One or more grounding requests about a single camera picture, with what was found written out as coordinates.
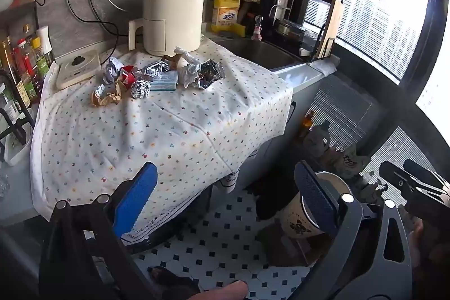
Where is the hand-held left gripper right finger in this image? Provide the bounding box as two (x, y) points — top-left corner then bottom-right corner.
(292, 160), (417, 300)

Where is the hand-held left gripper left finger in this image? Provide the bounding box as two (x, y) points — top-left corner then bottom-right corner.
(39, 161), (159, 300)

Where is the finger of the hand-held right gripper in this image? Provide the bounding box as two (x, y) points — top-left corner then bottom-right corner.
(379, 160), (428, 197)
(403, 159), (450, 193)

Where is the printed paper cup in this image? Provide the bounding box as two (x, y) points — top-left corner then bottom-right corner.
(279, 171), (352, 240)

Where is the foil ball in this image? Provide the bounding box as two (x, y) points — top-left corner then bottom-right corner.
(130, 80), (152, 100)

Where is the foil wrapper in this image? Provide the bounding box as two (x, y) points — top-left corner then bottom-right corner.
(140, 60), (171, 80)

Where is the white blue paper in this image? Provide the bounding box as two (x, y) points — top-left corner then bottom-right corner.
(104, 57), (124, 83)

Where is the white tissue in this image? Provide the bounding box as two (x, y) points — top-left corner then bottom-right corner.
(173, 46), (202, 89)

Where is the silver foil bag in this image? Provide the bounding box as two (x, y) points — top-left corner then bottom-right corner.
(198, 59), (226, 90)

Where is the person's right hand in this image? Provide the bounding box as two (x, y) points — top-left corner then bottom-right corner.
(408, 218), (424, 269)

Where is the printed plastic bag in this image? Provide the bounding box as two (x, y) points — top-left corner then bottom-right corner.
(332, 145), (369, 182)

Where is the floral white tablecloth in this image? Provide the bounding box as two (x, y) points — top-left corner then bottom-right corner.
(30, 38), (294, 245)

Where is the orange bottle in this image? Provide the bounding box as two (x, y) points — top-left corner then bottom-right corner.
(301, 110), (314, 141)

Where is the white cylinder black print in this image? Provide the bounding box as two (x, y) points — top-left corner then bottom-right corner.
(216, 170), (241, 195)

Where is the dark slipper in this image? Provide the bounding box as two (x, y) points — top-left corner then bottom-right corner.
(148, 266), (203, 300)

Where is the crumpled brown paper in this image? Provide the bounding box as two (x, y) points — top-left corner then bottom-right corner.
(91, 85), (122, 107)

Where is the blue grey cardboard box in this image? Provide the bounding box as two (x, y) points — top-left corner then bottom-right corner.
(149, 70), (179, 91)

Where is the red white carton piece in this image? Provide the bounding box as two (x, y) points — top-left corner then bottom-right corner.
(118, 66), (138, 87)

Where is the person's leg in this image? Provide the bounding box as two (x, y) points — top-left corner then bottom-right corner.
(195, 280), (249, 300)

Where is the white plastic tray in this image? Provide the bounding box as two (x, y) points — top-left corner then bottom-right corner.
(3, 133), (33, 168)

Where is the cream flat appliance black knob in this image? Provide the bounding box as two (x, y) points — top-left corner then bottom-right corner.
(55, 49), (103, 90)

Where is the steel sink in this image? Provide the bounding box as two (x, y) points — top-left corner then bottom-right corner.
(214, 36), (307, 73)

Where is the wooden cutting board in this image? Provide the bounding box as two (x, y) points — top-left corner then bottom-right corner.
(314, 0), (345, 60)

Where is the steel pot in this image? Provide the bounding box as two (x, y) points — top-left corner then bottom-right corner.
(275, 18), (307, 41)

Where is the small pink bottle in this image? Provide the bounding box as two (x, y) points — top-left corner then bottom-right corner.
(251, 15), (264, 41)

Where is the row of condiment bottles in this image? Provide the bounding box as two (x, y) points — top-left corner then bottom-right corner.
(0, 25), (44, 107)

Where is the white slim bottle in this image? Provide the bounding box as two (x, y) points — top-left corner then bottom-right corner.
(37, 25), (56, 68)

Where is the cream air fryer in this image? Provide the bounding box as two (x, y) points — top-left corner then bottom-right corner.
(128, 0), (205, 57)

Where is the black dish rack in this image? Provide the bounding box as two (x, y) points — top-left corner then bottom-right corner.
(270, 0), (351, 64)

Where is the yellow detergent bottle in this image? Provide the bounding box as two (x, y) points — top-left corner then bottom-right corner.
(211, 0), (242, 33)

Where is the black window frame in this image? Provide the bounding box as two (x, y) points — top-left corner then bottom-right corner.
(332, 0), (450, 181)

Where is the black wire condiment rack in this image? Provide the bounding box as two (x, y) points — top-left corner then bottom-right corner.
(0, 70), (36, 143)

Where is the black power cable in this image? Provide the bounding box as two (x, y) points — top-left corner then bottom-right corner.
(84, 0), (129, 66)
(62, 0), (120, 37)

